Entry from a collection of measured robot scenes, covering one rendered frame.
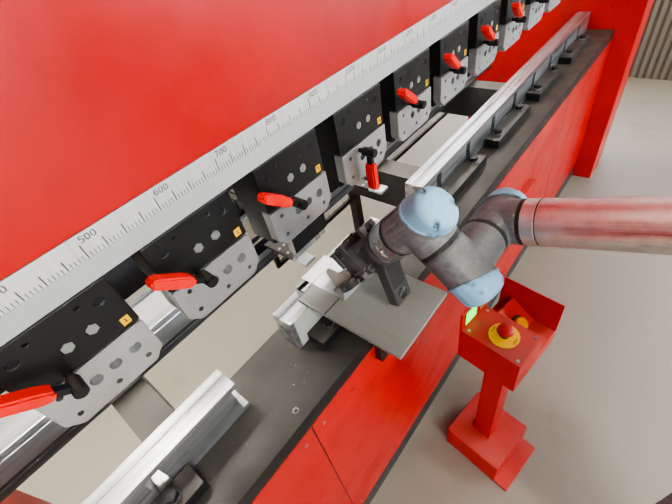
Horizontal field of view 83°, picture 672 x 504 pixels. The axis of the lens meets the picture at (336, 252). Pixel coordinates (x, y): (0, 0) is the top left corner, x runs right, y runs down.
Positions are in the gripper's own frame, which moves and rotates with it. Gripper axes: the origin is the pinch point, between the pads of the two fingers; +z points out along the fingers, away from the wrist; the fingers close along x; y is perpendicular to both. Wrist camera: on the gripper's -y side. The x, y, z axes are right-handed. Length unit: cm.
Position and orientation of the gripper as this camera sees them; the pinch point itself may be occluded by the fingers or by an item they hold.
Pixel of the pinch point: (348, 281)
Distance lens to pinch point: 84.2
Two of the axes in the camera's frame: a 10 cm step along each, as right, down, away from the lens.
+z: -3.7, 3.3, 8.7
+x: -6.1, 6.2, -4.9
